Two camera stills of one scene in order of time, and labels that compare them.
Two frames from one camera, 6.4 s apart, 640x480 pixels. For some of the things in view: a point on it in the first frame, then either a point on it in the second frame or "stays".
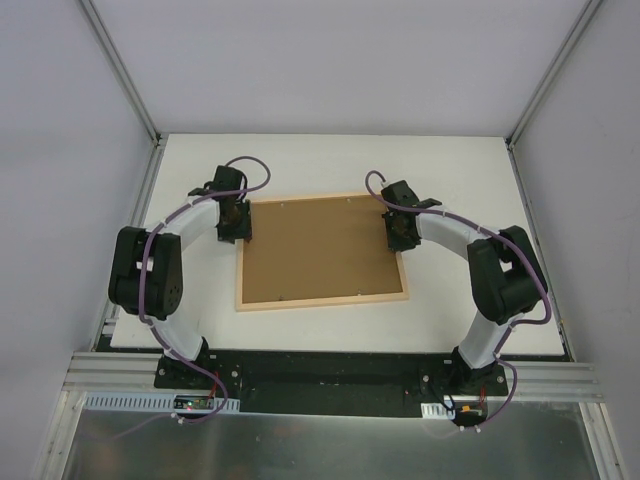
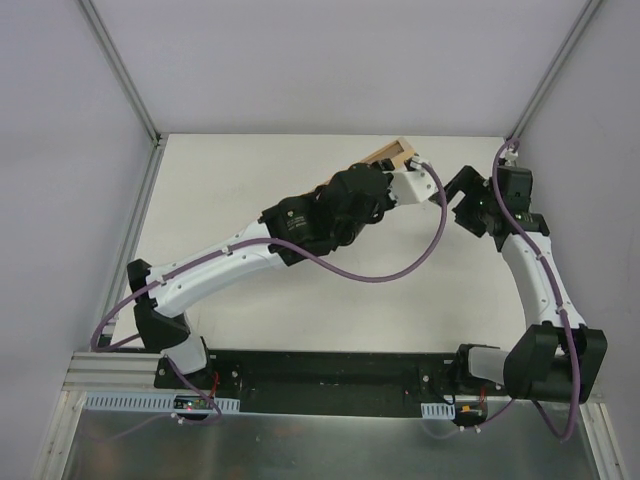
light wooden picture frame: x=239 y=272 → x=399 y=152
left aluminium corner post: x=126 y=80 stays
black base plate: x=338 y=384 stays
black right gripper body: x=397 y=237 → x=473 y=201
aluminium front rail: x=89 y=372 stays
